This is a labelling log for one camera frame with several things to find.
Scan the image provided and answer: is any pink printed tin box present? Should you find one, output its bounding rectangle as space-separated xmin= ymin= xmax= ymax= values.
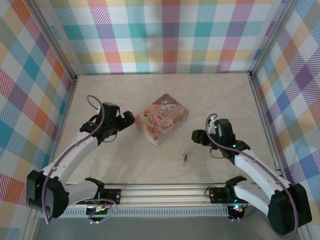
xmin=134 ymin=93 xmax=190 ymax=147

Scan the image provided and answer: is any controller board with lit leds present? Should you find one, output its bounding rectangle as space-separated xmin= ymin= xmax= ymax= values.
xmin=228 ymin=204 xmax=245 ymax=219

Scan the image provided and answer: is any green terminal controller board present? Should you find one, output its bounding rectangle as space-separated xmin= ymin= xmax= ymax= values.
xmin=86 ymin=204 xmax=111 ymax=219

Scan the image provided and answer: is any aluminium table side rail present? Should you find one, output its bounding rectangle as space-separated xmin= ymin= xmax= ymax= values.
xmin=248 ymin=72 xmax=285 ymax=185
xmin=42 ymin=74 xmax=80 ymax=176

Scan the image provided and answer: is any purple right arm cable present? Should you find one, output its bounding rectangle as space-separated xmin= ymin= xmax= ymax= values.
xmin=205 ymin=113 xmax=301 ymax=237

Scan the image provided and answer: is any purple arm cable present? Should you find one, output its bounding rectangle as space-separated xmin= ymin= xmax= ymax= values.
xmin=205 ymin=113 xmax=301 ymax=237
xmin=42 ymin=94 xmax=118 ymax=225

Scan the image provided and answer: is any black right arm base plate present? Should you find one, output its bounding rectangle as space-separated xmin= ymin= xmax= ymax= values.
xmin=209 ymin=186 xmax=242 ymax=204

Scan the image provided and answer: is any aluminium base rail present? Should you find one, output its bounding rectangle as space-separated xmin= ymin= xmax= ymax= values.
xmin=63 ymin=183 xmax=276 ymax=209

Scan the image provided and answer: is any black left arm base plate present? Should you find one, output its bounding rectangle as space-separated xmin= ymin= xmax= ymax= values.
xmin=84 ymin=188 xmax=122 ymax=206

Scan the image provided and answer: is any grey slotted cable duct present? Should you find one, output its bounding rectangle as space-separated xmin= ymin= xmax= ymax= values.
xmin=59 ymin=206 xmax=230 ymax=218

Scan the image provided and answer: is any aluminium frame post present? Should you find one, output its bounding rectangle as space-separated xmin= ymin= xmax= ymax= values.
xmin=249 ymin=0 xmax=301 ymax=76
xmin=24 ymin=0 xmax=79 ymax=84

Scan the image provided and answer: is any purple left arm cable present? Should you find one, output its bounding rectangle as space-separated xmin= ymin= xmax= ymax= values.
xmin=42 ymin=94 xmax=118 ymax=225

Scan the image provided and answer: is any aluminium frame leg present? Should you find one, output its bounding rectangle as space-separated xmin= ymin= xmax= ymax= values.
xmin=297 ymin=223 xmax=310 ymax=240
xmin=22 ymin=214 xmax=42 ymax=240

